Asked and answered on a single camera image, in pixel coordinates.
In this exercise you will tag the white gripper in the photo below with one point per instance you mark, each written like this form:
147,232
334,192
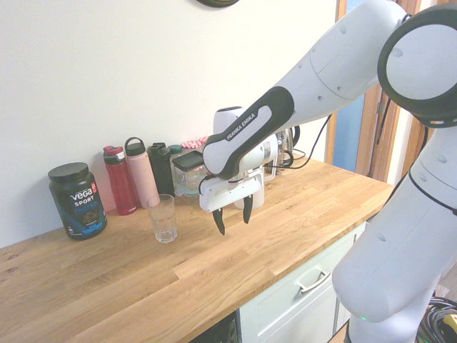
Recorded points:
228,194

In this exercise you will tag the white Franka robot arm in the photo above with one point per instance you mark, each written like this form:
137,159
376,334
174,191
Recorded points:
339,71

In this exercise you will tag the pink water bottle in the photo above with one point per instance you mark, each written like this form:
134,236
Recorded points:
141,175

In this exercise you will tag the red water bottle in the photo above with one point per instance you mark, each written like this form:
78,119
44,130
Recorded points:
121,186

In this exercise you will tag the teal clip glass container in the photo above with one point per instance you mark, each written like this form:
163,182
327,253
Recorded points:
187,194

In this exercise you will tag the clear faceted drinking glass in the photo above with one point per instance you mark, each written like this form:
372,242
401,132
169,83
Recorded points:
164,228

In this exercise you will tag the black lid clear container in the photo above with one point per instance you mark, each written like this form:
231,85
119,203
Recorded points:
187,162

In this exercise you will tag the red checkered lid jar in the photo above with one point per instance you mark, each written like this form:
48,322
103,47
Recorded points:
194,143

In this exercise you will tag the black shaker bottle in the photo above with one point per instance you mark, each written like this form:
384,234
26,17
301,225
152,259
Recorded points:
160,168

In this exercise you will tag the teal lid glass jar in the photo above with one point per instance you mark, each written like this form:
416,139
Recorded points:
175,150

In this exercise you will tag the glass electric kettle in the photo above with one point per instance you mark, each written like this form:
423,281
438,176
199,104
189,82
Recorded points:
285,144

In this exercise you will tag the black dishwasher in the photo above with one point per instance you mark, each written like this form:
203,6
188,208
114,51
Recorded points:
221,332

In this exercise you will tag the black Vega protein tub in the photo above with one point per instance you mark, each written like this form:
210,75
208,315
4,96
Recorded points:
76,203

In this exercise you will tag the yellow plug box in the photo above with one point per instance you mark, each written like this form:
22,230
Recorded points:
450,328

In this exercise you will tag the wooden door frame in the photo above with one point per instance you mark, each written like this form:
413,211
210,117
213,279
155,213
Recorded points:
371,135

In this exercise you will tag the black round wall clock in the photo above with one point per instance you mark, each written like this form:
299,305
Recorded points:
218,2

